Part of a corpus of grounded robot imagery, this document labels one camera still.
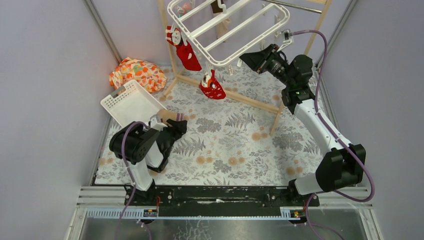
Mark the floral patterned mat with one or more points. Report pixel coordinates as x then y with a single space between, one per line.
231 143

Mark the pink brown sock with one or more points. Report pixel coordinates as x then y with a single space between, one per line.
166 115

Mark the white clip sock hanger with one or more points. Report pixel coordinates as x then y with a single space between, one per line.
238 40

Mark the brown beige sock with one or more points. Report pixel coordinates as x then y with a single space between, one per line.
223 27

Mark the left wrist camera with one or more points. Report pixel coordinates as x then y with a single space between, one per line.
156 123

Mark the metal hanging rod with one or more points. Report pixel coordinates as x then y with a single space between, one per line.
295 6

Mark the white slotted cable duct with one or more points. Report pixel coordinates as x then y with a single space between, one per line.
278 213

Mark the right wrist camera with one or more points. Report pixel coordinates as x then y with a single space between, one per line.
288 39

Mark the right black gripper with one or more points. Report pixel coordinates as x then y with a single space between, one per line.
260 61

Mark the red patterned sock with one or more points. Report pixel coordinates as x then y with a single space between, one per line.
210 87

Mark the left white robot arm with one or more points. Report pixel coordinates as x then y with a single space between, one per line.
142 147

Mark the white plastic basket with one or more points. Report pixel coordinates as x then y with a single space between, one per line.
131 103

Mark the wooden drying rack frame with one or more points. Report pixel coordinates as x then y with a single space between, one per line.
232 94

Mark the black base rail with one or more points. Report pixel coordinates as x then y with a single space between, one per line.
217 198

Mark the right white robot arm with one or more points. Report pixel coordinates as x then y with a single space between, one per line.
342 161

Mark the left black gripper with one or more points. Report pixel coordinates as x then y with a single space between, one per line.
174 129

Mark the orange floral cloth bundle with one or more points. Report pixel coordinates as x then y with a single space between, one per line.
147 74

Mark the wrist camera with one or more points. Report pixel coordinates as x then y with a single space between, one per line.
156 123
288 39

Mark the red santa sock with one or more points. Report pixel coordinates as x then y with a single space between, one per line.
183 49

